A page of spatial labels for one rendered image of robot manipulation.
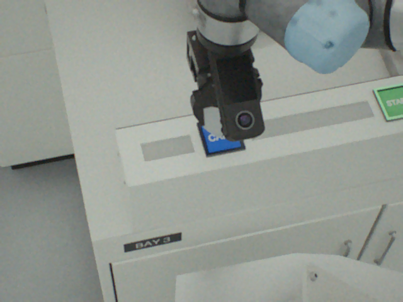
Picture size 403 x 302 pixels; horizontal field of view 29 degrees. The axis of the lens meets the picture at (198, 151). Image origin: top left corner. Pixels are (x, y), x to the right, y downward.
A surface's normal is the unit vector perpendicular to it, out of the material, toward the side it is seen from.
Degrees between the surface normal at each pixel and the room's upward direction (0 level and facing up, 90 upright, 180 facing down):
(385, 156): 90
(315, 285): 46
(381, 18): 58
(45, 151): 90
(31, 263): 0
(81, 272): 0
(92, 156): 0
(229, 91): 27
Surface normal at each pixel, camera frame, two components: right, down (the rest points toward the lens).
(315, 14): -0.29, -0.17
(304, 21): -0.49, 0.08
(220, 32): -0.29, 0.81
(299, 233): 0.24, 0.83
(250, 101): 0.15, -0.10
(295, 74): 0.03, -0.53
